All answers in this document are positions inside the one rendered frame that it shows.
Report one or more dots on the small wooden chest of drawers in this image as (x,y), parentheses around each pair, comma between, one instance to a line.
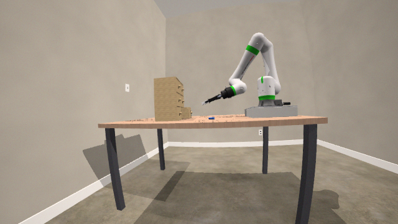
(165,99)

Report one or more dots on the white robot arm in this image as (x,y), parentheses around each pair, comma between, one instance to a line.
(268,86)

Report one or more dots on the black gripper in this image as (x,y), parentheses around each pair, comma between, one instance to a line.
(223,94)

